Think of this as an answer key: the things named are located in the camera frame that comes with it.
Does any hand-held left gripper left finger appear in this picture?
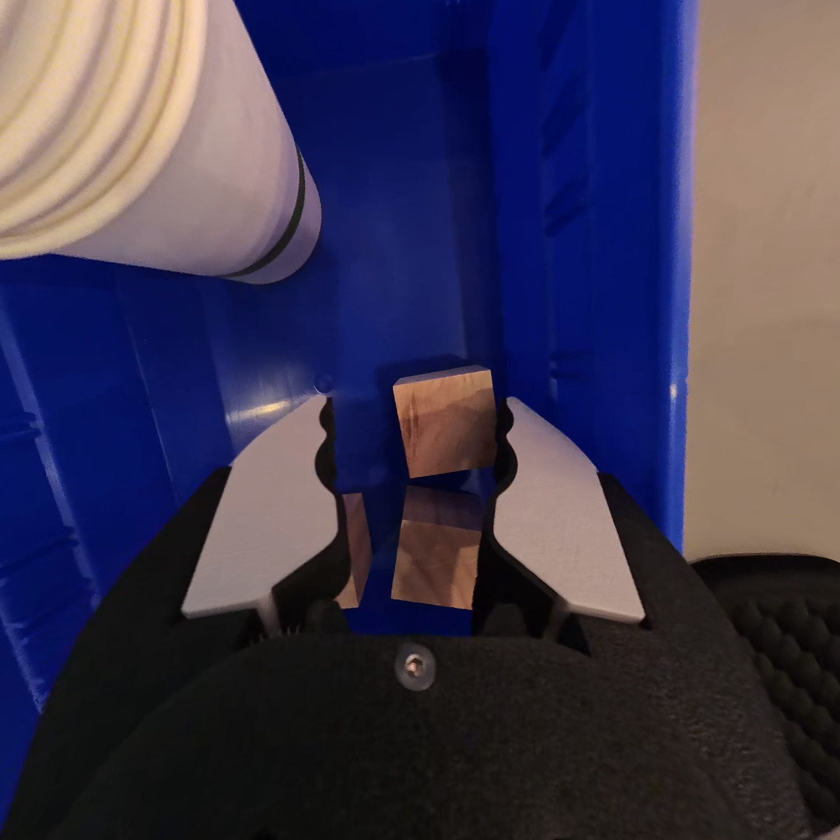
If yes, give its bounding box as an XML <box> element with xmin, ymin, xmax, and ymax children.
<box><xmin>178</xmin><ymin>395</ymin><xmax>345</xmax><ymax>635</ymax></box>

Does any blue plastic bin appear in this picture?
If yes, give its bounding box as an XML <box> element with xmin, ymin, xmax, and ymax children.
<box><xmin>0</xmin><ymin>0</ymin><xmax>698</xmax><ymax>810</ymax></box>

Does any black quilted wrist rest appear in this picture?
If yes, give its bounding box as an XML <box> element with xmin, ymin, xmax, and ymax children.
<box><xmin>687</xmin><ymin>557</ymin><xmax>840</xmax><ymax>840</ymax></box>

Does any light wooden cube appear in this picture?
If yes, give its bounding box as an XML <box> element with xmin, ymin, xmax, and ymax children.
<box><xmin>393</xmin><ymin>367</ymin><xmax>496</xmax><ymax>482</ymax></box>
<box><xmin>336</xmin><ymin>490</ymin><xmax>372</xmax><ymax>606</ymax></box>
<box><xmin>390</xmin><ymin>484</ymin><xmax>483</xmax><ymax>611</ymax></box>

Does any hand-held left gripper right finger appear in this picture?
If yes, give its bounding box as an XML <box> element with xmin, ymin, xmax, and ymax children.
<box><xmin>470</xmin><ymin>395</ymin><xmax>646</xmax><ymax>639</ymax></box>

